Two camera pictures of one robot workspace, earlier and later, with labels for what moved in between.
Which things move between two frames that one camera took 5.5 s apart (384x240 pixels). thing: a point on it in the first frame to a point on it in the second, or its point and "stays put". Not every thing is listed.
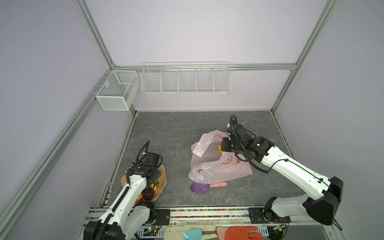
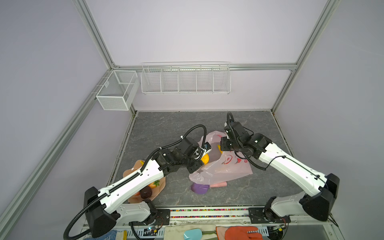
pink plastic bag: (208, 165) stays put
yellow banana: (220, 149) stays put
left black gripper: (157, 175) to (197, 165)
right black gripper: (225, 142) stays put
